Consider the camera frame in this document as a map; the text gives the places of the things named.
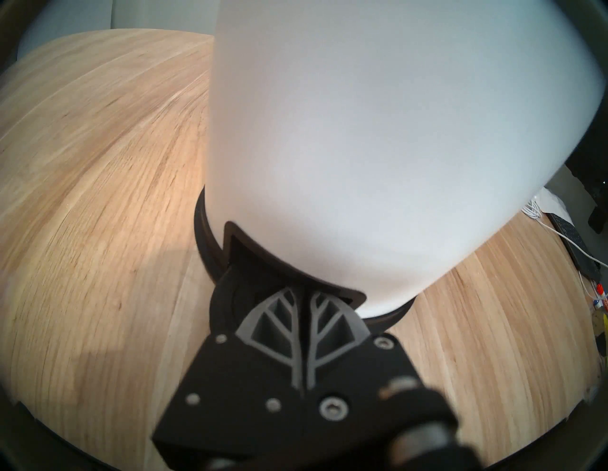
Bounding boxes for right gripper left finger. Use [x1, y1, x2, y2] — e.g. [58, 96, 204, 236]
[152, 286, 305, 466]

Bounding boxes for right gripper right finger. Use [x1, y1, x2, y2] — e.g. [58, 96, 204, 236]
[303, 292, 423, 448]

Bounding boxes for white pedal trash can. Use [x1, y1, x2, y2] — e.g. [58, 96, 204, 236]
[194, 0, 606, 345]

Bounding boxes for black video sound bar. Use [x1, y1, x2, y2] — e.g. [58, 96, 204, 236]
[565, 161, 608, 233]

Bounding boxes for white charger cable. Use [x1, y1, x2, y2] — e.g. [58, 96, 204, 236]
[522, 197, 608, 304]

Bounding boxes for flat white paper towel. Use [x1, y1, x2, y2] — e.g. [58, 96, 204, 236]
[537, 187, 571, 217]

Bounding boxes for black keyboard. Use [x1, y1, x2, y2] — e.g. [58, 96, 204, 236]
[546, 214, 604, 282]

